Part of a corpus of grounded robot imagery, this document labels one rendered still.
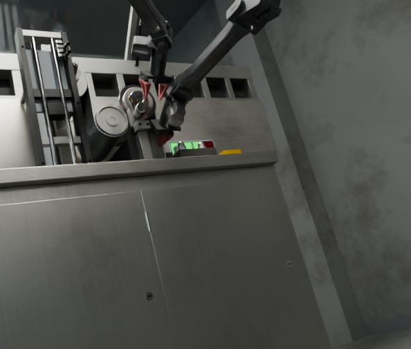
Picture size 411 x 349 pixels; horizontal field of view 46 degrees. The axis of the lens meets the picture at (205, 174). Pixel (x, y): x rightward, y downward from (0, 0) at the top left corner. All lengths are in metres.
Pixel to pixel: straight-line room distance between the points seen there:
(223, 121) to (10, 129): 1.02
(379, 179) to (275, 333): 2.26
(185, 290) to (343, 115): 2.63
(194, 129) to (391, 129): 1.67
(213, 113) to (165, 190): 1.06
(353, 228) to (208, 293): 2.46
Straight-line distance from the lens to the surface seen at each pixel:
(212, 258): 1.43
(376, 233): 3.65
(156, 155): 1.86
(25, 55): 1.66
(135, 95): 1.84
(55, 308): 1.25
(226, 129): 2.42
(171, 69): 2.45
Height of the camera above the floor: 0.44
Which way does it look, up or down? 16 degrees up
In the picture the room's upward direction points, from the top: 15 degrees counter-clockwise
